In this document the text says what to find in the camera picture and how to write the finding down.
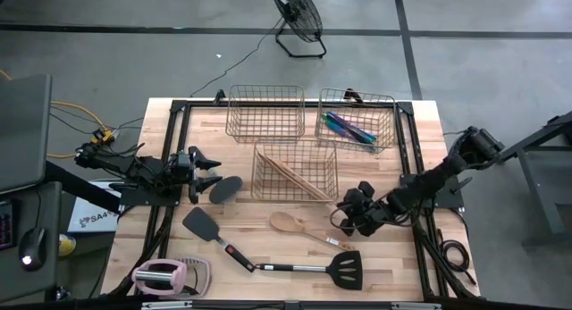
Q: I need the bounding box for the black keyboard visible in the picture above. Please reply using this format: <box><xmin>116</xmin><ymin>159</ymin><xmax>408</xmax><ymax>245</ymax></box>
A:
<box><xmin>0</xmin><ymin>197</ymin><xmax>19</xmax><ymax>252</ymax></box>

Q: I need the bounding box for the black aluminium table frame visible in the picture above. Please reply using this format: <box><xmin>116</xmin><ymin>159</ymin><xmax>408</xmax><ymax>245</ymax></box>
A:
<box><xmin>105</xmin><ymin>98</ymin><xmax>479</xmax><ymax>301</ymax></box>

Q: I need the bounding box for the coiled black cable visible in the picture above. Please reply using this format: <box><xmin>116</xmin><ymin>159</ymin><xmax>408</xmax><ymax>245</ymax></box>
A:
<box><xmin>435</xmin><ymin>227</ymin><xmax>478</xmax><ymax>287</ymax></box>

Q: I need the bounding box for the gold wire basket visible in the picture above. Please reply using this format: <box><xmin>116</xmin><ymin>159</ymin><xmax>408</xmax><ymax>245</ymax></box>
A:
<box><xmin>249</xmin><ymin>139</ymin><xmax>340</xmax><ymax>203</ymax></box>
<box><xmin>314</xmin><ymin>87</ymin><xmax>397</xmax><ymax>154</ymax></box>
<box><xmin>225</xmin><ymin>84</ymin><xmax>307</xmax><ymax>144</ymax></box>

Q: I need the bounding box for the black slotted spatula steel handle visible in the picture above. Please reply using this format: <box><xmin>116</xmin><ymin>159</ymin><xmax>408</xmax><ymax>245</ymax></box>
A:
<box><xmin>256</xmin><ymin>250</ymin><xmax>365</xmax><ymax>291</ymax></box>

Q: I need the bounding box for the slotted wooden spatula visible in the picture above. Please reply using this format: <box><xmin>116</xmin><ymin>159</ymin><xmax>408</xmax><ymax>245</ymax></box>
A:
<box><xmin>261</xmin><ymin>151</ymin><xmax>336</xmax><ymax>203</ymax></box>

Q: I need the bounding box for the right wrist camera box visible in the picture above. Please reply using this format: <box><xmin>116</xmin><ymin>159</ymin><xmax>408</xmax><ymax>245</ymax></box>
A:
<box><xmin>357</xmin><ymin>180</ymin><xmax>376</xmax><ymax>199</ymax></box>

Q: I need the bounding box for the black oval spoon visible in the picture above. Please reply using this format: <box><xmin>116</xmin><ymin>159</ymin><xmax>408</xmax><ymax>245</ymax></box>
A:
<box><xmin>208</xmin><ymin>175</ymin><xmax>245</xmax><ymax>205</ymax></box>

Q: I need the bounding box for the black solid spatula red mark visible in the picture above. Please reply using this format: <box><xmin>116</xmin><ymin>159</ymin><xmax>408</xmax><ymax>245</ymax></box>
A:
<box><xmin>181</xmin><ymin>205</ymin><xmax>257</xmax><ymax>273</ymax></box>

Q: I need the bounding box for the pink ribbed plastic tray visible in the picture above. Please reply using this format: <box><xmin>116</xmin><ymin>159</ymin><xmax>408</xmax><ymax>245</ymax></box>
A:
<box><xmin>172</xmin><ymin>256</ymin><xmax>212</xmax><ymax>298</ymax></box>

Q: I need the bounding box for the black computer mouse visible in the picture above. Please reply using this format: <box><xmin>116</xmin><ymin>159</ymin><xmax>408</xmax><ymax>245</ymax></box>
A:
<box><xmin>18</xmin><ymin>227</ymin><xmax>47</xmax><ymax>272</ymax></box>

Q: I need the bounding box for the dark side desk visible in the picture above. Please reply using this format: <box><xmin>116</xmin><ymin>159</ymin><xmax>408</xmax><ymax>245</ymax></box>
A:
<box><xmin>0</xmin><ymin>180</ymin><xmax>63</xmax><ymax>305</ymax></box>

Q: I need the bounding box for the yellow round object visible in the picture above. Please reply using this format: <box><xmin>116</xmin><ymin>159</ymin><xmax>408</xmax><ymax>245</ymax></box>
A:
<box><xmin>58</xmin><ymin>233</ymin><xmax>77</xmax><ymax>257</ymax></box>

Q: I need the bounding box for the grey flat panel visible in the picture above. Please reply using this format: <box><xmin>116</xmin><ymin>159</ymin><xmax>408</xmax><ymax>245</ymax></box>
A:
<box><xmin>0</xmin><ymin>74</ymin><xmax>54</xmax><ymax>196</ymax></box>

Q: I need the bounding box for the black floor fan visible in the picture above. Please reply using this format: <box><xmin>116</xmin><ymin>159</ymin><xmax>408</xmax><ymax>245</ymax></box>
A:
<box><xmin>268</xmin><ymin>0</ymin><xmax>328</xmax><ymax>60</ymax></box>

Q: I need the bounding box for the wooden spoon with label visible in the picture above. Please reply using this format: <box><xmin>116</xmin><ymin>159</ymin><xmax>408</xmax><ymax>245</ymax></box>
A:
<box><xmin>268</xmin><ymin>211</ymin><xmax>354</xmax><ymax>252</ymax></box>

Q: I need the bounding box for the plain wooden spatula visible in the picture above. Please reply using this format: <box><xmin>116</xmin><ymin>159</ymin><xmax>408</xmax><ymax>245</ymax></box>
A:
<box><xmin>255</xmin><ymin>148</ymin><xmax>334</xmax><ymax>203</ymax></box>

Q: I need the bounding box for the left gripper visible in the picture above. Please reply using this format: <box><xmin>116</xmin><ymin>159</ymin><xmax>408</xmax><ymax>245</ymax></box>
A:
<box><xmin>169</xmin><ymin>145</ymin><xmax>223</xmax><ymax>205</ymax></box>

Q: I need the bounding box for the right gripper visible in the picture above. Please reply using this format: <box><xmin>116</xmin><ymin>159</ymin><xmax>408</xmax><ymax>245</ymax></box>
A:
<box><xmin>341</xmin><ymin>189</ymin><xmax>394</xmax><ymax>238</ymax></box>

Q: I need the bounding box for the aluminium bracket rail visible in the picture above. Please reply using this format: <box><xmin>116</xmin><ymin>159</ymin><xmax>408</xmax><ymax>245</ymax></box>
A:
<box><xmin>140</xmin><ymin>299</ymin><xmax>443</xmax><ymax>310</ymax></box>

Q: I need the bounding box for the yellow extension cord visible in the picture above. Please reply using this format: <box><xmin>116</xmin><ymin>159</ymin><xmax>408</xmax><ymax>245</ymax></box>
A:
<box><xmin>0</xmin><ymin>68</ymin><xmax>115</xmax><ymax>160</ymax></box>

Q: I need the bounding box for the pink frame steel roller tool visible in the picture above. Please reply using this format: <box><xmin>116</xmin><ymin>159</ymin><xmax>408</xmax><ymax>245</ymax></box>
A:
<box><xmin>130</xmin><ymin>258</ymin><xmax>191</xmax><ymax>297</ymax></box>

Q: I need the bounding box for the white printed box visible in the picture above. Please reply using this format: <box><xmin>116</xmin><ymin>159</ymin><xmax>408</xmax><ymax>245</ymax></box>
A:
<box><xmin>66</xmin><ymin>180</ymin><xmax>122</xmax><ymax>234</ymax></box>

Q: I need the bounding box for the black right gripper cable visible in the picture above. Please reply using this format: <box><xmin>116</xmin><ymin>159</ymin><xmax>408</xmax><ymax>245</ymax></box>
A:
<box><xmin>329</xmin><ymin>201</ymin><xmax>358</xmax><ymax>230</ymax></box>

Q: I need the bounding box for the black metal stand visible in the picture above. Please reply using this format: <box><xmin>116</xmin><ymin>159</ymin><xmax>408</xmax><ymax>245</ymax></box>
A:
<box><xmin>43</xmin><ymin>161</ymin><xmax>124</xmax><ymax>215</ymax></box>
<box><xmin>493</xmin><ymin>111</ymin><xmax>572</xmax><ymax>251</ymax></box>

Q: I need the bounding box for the black fan cable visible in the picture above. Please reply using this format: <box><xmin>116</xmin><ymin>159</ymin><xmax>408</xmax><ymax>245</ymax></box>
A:
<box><xmin>189</xmin><ymin>17</ymin><xmax>285</xmax><ymax>98</ymax></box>

